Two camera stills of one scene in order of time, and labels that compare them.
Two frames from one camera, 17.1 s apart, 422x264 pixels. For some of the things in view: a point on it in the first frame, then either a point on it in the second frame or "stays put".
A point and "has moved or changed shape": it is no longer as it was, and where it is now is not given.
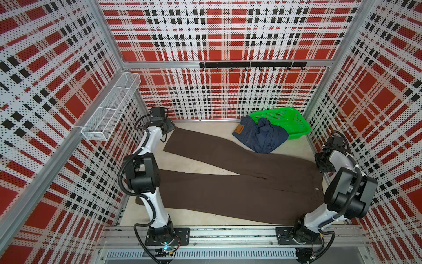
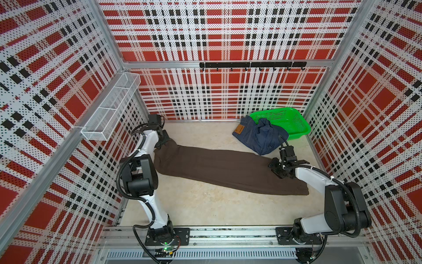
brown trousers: x=279 y=188 has moved or changed shape
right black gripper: x=323 y=170 -> x=271 y=165
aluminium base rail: x=349 y=244 stays put
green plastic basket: x=287 y=119 stays put
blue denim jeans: x=262 y=137 stays put
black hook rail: x=254 y=64 stays put
